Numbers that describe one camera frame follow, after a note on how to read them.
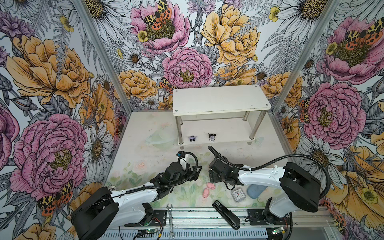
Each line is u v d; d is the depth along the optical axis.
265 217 0.66
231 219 0.69
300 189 0.44
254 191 0.80
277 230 0.72
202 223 0.73
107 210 0.42
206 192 0.81
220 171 0.68
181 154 0.74
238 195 0.79
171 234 0.70
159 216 0.75
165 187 0.63
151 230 0.71
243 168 0.59
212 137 0.94
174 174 0.63
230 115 1.12
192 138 0.94
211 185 0.83
